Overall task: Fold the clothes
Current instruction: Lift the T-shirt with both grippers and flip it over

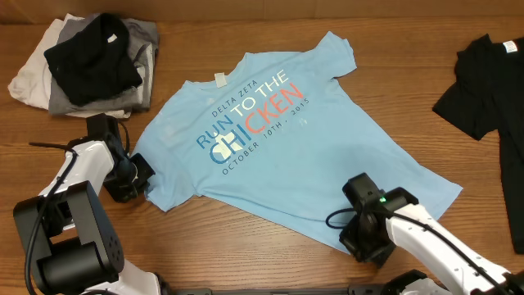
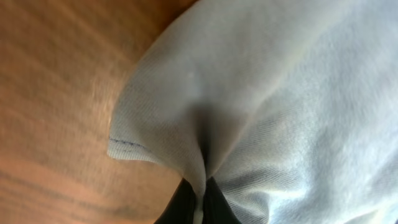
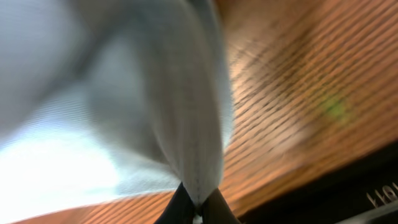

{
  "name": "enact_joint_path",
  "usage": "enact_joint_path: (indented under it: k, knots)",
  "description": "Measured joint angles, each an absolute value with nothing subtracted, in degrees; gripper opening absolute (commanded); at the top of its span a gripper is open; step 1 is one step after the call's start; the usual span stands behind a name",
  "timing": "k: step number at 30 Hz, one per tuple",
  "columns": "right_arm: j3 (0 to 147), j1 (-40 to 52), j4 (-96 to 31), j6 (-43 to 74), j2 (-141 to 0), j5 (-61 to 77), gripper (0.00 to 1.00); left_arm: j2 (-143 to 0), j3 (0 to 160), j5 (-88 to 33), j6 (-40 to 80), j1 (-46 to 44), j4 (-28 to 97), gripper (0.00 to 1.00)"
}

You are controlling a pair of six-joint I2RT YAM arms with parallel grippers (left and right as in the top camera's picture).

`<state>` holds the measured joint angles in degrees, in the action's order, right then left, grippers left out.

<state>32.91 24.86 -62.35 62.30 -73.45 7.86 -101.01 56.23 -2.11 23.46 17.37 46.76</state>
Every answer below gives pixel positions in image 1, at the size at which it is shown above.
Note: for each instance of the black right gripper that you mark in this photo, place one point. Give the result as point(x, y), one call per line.
point(350, 242)

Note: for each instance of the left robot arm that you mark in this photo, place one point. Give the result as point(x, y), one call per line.
point(70, 244)

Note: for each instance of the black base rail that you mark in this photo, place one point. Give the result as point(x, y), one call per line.
point(364, 289)

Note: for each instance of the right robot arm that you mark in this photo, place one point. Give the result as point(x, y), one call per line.
point(456, 265)

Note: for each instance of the folded black garment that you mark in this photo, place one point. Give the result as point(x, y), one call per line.
point(94, 64)

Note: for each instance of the black t-shirt on right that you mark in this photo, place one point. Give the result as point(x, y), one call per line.
point(487, 95)

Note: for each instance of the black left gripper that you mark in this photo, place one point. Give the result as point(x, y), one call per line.
point(123, 194)

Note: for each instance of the light blue t-shirt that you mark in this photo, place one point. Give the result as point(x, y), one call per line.
point(278, 137)

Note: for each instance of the folded grey garment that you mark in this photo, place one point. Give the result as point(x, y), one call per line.
point(142, 50)

